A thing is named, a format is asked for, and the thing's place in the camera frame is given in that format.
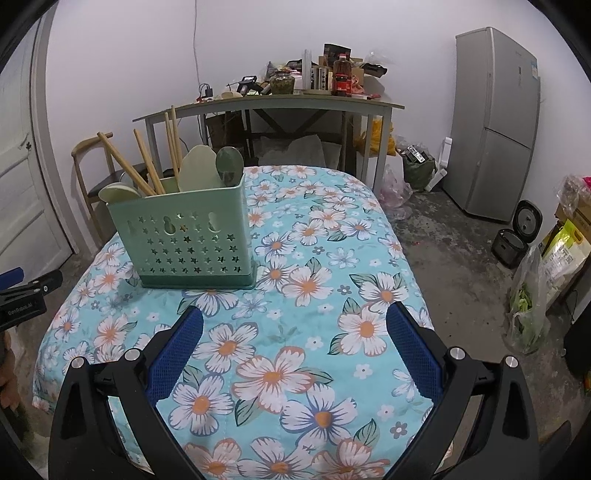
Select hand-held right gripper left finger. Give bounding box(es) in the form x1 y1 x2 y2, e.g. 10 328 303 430
48 305 205 480

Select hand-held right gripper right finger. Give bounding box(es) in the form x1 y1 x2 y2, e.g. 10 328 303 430
382 301 541 480

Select green perforated utensil holder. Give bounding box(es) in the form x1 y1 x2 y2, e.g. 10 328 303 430
107 173 257 291

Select white door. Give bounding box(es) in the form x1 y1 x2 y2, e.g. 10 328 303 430
0 18 75 278

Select clear bag of greens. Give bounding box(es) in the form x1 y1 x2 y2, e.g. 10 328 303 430
502 247 555 355

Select floral turquoise blanket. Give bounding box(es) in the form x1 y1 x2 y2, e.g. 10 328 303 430
32 165 437 480

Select black rice cooker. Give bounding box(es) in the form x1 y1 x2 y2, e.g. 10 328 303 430
491 199 543 269

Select wooden chair with black seat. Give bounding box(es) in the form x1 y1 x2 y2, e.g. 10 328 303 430
71 132 148 245

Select pink plastic bag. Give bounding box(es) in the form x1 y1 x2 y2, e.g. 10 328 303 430
379 168 414 208

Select yellow rice bag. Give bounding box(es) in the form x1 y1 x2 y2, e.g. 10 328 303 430
539 218 591 308

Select green bag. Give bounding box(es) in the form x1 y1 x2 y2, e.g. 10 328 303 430
401 144 437 191

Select large pale spoon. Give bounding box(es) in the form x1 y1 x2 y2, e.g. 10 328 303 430
178 145 222 192

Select white upright panel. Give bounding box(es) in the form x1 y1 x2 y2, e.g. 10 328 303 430
425 137 455 192

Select yellow plastic bag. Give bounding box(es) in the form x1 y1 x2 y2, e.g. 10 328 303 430
362 117 398 158

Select white sacks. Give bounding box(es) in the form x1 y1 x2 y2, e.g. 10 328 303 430
256 134 342 169

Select grey refrigerator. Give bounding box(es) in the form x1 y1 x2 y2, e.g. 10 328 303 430
451 27 541 224

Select wooden table with white legs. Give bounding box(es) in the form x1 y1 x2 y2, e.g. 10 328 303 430
133 95 406 195

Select glass jar of greens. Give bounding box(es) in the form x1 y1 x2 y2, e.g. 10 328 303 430
270 73 296 95

